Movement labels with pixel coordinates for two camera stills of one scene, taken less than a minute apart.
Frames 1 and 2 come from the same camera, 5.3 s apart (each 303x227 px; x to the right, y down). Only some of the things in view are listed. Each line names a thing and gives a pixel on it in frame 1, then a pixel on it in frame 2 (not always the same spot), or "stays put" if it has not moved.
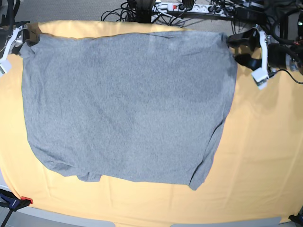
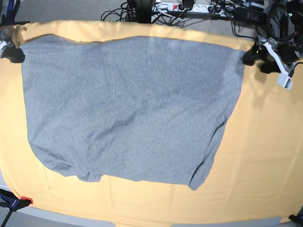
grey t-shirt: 144,106 stays put
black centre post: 143,10 stays put
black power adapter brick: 249,15 stays put
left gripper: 18,39 → 15,55
